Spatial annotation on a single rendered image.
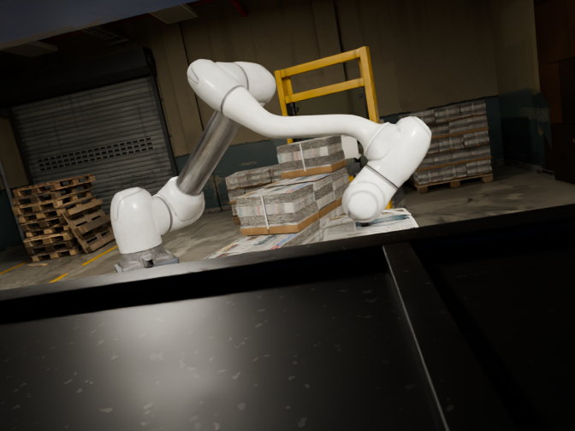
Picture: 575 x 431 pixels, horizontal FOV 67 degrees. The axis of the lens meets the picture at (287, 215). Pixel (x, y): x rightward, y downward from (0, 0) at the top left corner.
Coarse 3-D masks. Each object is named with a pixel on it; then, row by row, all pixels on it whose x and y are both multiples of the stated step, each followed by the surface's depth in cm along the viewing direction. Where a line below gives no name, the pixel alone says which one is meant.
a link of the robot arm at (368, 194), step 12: (360, 180) 106; (372, 180) 105; (384, 180) 104; (348, 192) 104; (360, 192) 101; (372, 192) 101; (384, 192) 105; (348, 204) 103; (360, 204) 101; (372, 204) 101; (384, 204) 106; (348, 216) 109; (360, 216) 102; (372, 216) 102
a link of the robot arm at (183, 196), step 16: (240, 64) 131; (256, 64) 137; (256, 80) 132; (272, 80) 140; (256, 96) 135; (272, 96) 144; (208, 128) 147; (224, 128) 145; (208, 144) 149; (224, 144) 150; (192, 160) 155; (208, 160) 153; (192, 176) 158; (208, 176) 160; (160, 192) 166; (176, 192) 162; (192, 192) 163; (176, 208) 163; (192, 208) 166; (176, 224) 167
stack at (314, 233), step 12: (324, 216) 266; (336, 216) 282; (312, 228) 249; (324, 228) 263; (240, 240) 242; (252, 240) 237; (264, 240) 232; (276, 240) 226; (288, 240) 222; (300, 240) 234; (312, 240) 248; (216, 252) 227; (228, 252) 222; (240, 252) 216
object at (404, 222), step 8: (408, 216) 137; (376, 224) 136; (384, 224) 134; (392, 224) 133; (400, 224) 131; (408, 224) 130; (416, 224) 129; (328, 232) 137; (336, 232) 135; (344, 232) 134; (352, 232) 132; (360, 232) 131; (368, 232) 130; (376, 232) 128
